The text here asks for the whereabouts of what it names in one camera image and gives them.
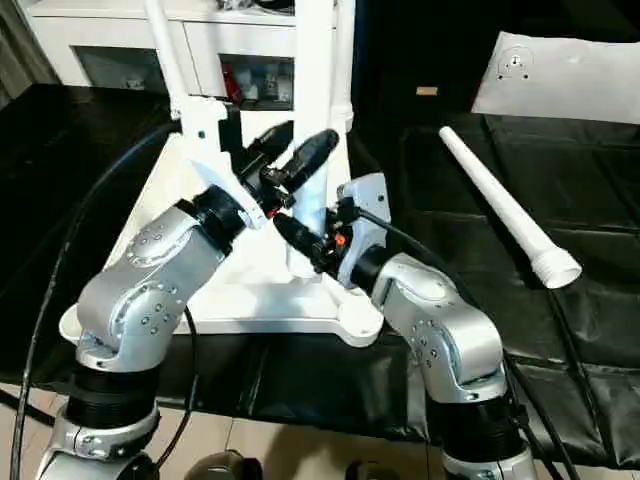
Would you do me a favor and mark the white plastic table leg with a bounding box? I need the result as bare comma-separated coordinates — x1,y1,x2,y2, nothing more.
287,0,337,276
332,0,357,135
143,0,184,121
437,125,582,290

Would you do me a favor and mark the white plastic table top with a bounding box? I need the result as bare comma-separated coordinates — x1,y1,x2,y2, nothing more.
58,97,384,349

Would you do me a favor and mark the black box with gold label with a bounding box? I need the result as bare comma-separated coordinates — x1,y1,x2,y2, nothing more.
349,0,501,119

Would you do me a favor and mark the white glass-door cabinet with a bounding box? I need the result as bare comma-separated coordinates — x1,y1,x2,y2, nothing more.
27,0,351,109

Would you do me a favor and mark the dark left robot foot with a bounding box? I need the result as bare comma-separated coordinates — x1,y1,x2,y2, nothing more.
187,447,264,480

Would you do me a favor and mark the white panel with screw holes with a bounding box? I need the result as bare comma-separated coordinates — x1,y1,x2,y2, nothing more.
472,30,640,124

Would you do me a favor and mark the beige curtain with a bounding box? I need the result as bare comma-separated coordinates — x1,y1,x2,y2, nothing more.
0,0,59,109

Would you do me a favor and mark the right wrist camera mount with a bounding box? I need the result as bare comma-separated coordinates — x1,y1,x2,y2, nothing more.
335,172,390,290

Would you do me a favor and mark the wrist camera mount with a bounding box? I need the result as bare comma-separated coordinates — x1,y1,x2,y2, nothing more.
335,172,390,290
175,97,266,231

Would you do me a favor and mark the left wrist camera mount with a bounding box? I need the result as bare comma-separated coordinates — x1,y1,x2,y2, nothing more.
175,97,266,231

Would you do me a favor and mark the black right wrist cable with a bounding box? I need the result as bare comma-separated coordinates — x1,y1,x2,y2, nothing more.
352,207,566,480

